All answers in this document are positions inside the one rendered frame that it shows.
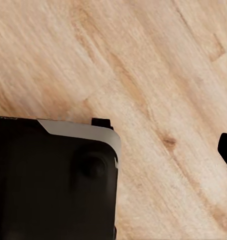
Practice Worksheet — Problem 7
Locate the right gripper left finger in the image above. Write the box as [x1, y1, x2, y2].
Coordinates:
[0, 133, 20, 183]

